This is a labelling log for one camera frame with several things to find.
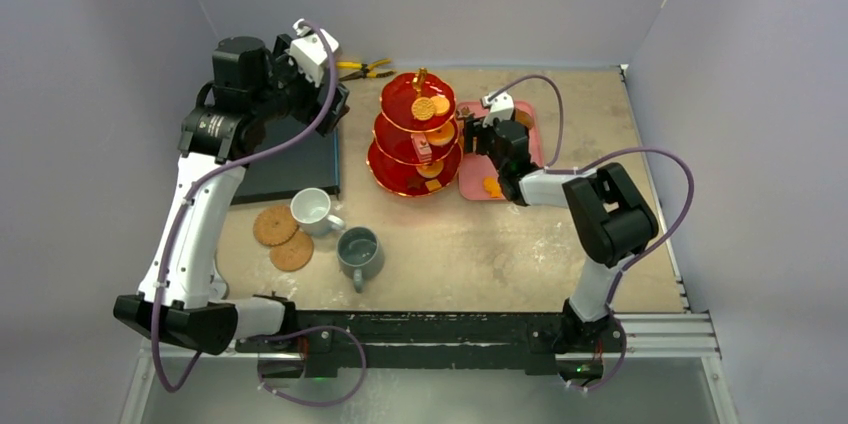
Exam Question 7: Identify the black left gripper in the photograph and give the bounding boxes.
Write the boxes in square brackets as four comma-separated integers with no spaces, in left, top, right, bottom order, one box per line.
[251,36,348,135]

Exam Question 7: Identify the brown croissant bread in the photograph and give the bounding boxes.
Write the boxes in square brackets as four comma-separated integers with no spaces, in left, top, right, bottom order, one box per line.
[514,109,535,131]

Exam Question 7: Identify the fish shaped yellow cookie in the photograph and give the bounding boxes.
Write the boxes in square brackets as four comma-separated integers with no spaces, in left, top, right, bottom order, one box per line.
[482,177,504,199]

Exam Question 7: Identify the orange glazed donut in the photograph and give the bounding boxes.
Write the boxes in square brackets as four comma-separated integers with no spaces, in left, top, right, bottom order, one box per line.
[425,122,456,147]

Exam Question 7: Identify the round yellow cracker bottom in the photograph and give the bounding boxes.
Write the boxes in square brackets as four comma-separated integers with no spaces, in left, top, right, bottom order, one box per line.
[430,95,451,116]

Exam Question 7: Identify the round yellow cracker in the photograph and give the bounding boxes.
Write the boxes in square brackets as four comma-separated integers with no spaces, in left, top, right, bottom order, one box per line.
[410,97,436,121]
[430,95,451,116]

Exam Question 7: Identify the round yellow cracker top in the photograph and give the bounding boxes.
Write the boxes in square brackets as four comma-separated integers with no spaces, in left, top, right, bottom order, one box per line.
[410,97,436,121]

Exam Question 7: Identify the white ceramic mug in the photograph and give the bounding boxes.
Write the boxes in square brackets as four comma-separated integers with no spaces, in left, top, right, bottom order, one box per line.
[289,188,346,237]

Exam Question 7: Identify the woven round coaster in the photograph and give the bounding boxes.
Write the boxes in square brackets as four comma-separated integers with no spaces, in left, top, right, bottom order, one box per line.
[269,231,314,272]
[253,205,299,247]

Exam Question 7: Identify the grey ceramic mug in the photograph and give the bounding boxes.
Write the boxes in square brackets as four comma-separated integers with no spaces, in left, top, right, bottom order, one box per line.
[336,226,385,293]

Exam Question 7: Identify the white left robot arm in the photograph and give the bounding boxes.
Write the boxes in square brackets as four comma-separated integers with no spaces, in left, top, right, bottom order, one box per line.
[113,31,348,355]

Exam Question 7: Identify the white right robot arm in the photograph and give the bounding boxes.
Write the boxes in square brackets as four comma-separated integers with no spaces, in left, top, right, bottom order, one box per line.
[463,117,659,351]

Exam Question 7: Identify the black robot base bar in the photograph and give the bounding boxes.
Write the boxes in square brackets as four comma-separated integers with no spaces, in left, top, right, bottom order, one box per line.
[235,306,627,383]

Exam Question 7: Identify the pink serving tray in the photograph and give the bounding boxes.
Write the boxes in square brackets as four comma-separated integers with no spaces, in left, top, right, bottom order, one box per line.
[458,101,545,201]

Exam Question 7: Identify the dark grey box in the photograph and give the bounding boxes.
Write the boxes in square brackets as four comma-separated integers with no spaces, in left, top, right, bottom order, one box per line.
[231,129,341,205]

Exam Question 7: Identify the square yellow cracker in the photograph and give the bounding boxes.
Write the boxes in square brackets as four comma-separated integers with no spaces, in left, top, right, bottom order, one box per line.
[425,179,442,193]

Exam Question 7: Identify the red three-tier cake stand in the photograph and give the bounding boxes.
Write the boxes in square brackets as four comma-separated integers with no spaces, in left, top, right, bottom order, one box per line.
[366,68,463,197]

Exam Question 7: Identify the plain chocolate star cookie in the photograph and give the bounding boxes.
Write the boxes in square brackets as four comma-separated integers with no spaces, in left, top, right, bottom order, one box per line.
[406,175,425,190]

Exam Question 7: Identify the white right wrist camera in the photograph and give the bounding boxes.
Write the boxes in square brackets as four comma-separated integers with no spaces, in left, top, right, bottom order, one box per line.
[480,92,515,128]

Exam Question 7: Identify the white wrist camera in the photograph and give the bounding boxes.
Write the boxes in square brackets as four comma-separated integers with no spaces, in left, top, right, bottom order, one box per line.
[480,92,515,128]
[287,19,340,88]

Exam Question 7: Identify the yellow handled pliers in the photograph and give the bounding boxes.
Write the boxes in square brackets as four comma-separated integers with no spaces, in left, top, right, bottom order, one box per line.
[336,59,397,82]

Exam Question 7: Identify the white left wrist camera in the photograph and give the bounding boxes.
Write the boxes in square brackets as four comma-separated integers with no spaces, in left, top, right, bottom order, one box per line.
[287,19,340,88]

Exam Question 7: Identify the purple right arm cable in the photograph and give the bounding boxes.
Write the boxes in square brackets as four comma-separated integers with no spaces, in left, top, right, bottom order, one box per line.
[490,74,697,392]

